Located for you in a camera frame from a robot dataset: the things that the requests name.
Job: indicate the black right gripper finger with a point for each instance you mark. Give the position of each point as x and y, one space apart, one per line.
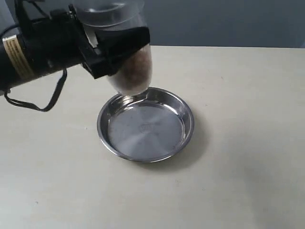
118 46

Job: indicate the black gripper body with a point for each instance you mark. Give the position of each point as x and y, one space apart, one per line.
58 41

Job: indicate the clear plastic shaker bottle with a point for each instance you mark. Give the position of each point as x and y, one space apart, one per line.
134 77

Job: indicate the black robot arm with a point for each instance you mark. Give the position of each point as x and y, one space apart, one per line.
10 55

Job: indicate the round stainless steel plate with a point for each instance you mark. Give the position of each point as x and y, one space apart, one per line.
146 128

